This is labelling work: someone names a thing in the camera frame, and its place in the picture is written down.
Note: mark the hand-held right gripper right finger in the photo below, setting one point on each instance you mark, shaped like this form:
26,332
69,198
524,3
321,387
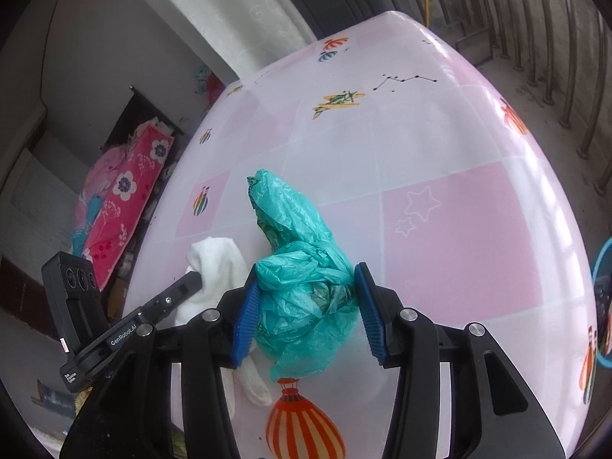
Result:
370,311

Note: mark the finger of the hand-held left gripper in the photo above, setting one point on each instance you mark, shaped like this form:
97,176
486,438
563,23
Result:
177,294

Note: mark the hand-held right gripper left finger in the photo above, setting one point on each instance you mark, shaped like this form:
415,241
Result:
246,320

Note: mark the white cloth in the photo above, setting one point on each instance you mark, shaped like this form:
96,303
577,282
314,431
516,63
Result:
215,258

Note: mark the teal plastic bag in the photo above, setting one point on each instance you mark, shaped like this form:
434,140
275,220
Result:
291,229

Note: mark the blue plastic waste basket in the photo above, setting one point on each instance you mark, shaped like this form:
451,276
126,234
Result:
603,296

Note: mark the pink floral blanket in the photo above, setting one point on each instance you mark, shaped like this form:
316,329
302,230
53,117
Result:
124,186

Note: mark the colourful cloth pile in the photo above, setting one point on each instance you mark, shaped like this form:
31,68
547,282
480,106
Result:
210,86

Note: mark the metal balcony railing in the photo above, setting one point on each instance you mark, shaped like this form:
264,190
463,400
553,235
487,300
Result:
566,122

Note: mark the metal dustpan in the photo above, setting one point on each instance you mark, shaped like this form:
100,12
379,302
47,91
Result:
475,48

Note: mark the dark wooden bed frame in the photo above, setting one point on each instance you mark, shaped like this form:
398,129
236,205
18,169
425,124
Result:
138,110

